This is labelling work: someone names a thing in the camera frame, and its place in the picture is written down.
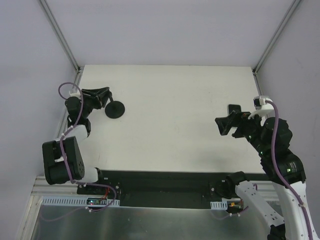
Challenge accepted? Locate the black smartphone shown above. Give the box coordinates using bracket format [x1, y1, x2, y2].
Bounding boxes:
[227, 104, 242, 115]

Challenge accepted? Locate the black phone stand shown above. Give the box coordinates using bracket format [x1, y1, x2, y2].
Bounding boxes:
[104, 97, 126, 119]

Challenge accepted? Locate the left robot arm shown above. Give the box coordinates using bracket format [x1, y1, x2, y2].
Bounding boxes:
[42, 87, 112, 195]

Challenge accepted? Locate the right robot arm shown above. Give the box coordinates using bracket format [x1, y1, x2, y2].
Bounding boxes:
[214, 111, 319, 240]

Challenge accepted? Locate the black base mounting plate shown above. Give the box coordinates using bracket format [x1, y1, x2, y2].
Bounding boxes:
[76, 169, 271, 210]

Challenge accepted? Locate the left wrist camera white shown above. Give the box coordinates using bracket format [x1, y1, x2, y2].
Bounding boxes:
[68, 89, 81, 99]

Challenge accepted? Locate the right white cable duct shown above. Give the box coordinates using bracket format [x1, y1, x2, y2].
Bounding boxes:
[210, 200, 228, 211]

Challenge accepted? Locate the white cable duct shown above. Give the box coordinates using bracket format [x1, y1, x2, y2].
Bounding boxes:
[210, 200, 228, 211]
[42, 196, 120, 208]

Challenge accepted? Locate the left aluminium frame post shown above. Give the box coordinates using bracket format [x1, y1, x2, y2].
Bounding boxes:
[37, 0, 82, 74]

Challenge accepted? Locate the aluminium frame post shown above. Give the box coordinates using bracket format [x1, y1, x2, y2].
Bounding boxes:
[252, 0, 303, 76]
[37, 0, 82, 74]

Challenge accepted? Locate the aluminium rail profile front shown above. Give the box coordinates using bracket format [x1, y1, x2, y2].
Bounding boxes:
[31, 176, 77, 196]

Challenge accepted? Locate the left white cable duct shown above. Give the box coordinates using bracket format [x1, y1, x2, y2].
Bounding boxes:
[42, 196, 120, 208]

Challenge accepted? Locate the right aluminium frame post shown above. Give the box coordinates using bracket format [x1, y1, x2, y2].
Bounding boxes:
[252, 0, 303, 76]

